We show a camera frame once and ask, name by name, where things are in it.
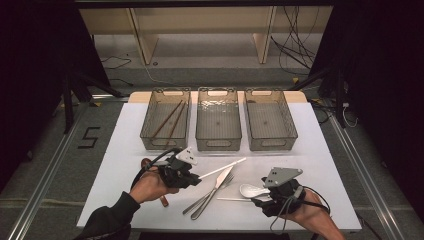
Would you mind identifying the aluminium floor rail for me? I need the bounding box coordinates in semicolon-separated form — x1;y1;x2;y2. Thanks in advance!
328;113;407;240
6;102;92;240

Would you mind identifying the bundle of black cables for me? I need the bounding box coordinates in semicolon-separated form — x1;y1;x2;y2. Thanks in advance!
269;5;322;76

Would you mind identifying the light wooden desk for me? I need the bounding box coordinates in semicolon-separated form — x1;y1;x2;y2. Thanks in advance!
79;5;334;66

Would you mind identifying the steel table knife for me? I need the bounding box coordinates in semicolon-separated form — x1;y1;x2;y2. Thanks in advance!
190;164;235;221

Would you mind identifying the short aluminium rail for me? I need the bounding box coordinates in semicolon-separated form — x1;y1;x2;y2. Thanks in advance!
91;94;130;102

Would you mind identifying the left hand-held gripper black cable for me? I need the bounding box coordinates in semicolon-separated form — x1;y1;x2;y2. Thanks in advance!
131;147;183;189

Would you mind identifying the black tripod stand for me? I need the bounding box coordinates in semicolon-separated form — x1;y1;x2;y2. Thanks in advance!
289;64;350;129
61;70;126;134

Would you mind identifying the white floor cable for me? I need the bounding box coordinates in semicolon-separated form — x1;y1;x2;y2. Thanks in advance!
142;62;176;86

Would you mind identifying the person's left hand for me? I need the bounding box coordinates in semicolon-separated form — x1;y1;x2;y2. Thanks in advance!
129;167;179;204

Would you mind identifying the black floor cable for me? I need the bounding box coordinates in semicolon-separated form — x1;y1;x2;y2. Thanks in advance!
101;54;133;70

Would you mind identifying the white ceramic spoon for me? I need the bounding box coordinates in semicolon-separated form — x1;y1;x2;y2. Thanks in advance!
239;183;272;199

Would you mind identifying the brown wooden spoon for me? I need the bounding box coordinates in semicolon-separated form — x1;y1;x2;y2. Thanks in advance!
140;157;170;208

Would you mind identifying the hand-held gripper black cable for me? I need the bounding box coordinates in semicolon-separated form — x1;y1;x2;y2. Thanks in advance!
269;185;332;235
131;147;183;189

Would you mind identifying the transparent grey plastic bin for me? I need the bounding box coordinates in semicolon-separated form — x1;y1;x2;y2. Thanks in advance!
195;86;243;152
243;87;299;152
139;87;192;152

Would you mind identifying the person's right hand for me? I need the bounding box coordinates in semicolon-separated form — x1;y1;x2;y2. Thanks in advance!
283;191;334;231

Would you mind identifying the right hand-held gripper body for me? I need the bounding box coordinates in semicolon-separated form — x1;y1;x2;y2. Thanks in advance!
263;167;305;218

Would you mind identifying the steel fork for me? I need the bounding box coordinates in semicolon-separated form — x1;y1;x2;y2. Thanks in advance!
182;173;235;216

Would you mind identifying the black curtain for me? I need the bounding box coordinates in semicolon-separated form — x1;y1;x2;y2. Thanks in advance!
0;0;112;193
308;0;424;214

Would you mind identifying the right hand-held gripper black cable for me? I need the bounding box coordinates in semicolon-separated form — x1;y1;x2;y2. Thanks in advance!
269;185;332;235

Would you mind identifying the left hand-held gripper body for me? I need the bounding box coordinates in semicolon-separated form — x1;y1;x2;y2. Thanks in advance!
157;146;198;189

